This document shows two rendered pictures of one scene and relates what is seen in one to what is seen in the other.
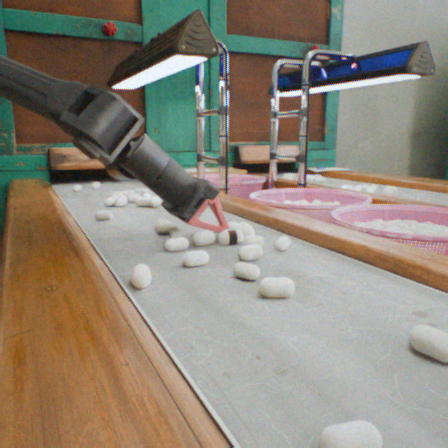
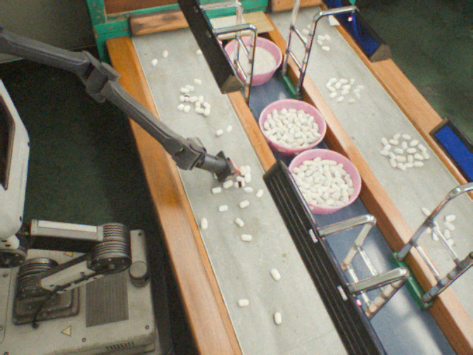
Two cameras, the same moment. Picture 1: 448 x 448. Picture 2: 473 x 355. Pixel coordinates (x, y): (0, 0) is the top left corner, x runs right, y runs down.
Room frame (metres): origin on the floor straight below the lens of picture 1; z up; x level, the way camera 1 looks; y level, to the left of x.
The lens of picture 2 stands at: (-0.29, -0.03, 2.03)
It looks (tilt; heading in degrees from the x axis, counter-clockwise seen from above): 54 degrees down; 2
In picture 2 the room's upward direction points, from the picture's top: 5 degrees clockwise
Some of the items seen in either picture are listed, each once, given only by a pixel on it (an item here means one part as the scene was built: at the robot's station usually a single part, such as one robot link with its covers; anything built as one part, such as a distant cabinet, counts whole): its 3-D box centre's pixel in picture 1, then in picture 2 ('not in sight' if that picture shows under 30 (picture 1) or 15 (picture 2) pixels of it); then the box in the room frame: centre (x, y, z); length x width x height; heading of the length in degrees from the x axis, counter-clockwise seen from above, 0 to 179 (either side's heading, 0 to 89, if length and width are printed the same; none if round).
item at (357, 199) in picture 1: (308, 216); (291, 130); (0.93, -0.19, 0.72); 0.27 x 0.27 x 0.10
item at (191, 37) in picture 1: (148, 60); (204, 27); (1.05, 0.18, 1.08); 0.62 x 0.08 x 0.07; 26
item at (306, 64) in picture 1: (310, 136); (314, 46); (1.26, -0.26, 0.90); 0.20 x 0.19 x 0.45; 26
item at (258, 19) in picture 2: (197, 172); (236, 26); (1.52, 0.10, 0.77); 0.33 x 0.15 x 0.01; 116
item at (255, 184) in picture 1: (223, 192); (251, 63); (1.33, 0.00, 0.72); 0.27 x 0.27 x 0.10
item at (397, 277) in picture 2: not in sight; (339, 286); (0.21, -0.32, 0.90); 0.20 x 0.19 x 0.45; 26
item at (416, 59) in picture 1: (334, 74); (341, 4); (1.30, -0.32, 1.08); 0.62 x 0.08 x 0.07; 26
